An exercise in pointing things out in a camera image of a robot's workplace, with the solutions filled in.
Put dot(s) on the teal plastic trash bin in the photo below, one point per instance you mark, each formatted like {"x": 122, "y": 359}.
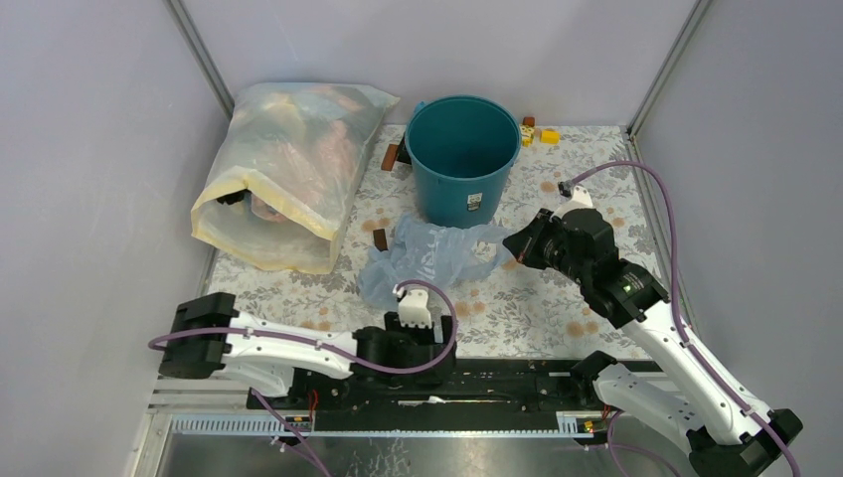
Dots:
{"x": 462, "y": 149}

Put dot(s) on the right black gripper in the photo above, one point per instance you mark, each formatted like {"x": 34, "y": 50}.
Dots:
{"x": 521, "y": 243}

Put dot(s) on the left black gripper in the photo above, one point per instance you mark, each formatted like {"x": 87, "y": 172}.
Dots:
{"x": 397, "y": 331}

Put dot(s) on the small dark brown block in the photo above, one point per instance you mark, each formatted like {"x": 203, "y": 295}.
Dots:
{"x": 380, "y": 240}

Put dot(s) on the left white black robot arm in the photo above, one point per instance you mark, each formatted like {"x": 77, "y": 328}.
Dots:
{"x": 209, "y": 338}

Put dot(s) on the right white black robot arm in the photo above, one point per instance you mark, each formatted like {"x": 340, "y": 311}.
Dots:
{"x": 723, "y": 428}

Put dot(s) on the yellow toy block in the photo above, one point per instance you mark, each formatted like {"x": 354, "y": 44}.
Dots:
{"x": 549, "y": 136}

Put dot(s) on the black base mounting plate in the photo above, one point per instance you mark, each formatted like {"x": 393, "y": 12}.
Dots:
{"x": 497, "y": 395}

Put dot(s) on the large translucent stuffed bag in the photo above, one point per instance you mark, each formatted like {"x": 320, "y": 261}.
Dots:
{"x": 280, "y": 192}

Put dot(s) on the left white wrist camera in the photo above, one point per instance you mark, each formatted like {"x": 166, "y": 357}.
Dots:
{"x": 412, "y": 307}

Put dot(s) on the brown wooden block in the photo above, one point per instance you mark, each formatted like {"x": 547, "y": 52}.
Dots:
{"x": 395, "y": 153}

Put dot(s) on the light blue plastic trash bag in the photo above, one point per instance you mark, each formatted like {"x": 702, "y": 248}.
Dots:
{"x": 438, "y": 255}

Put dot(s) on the floral patterned table mat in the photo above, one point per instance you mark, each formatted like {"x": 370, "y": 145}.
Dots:
{"x": 516, "y": 312}

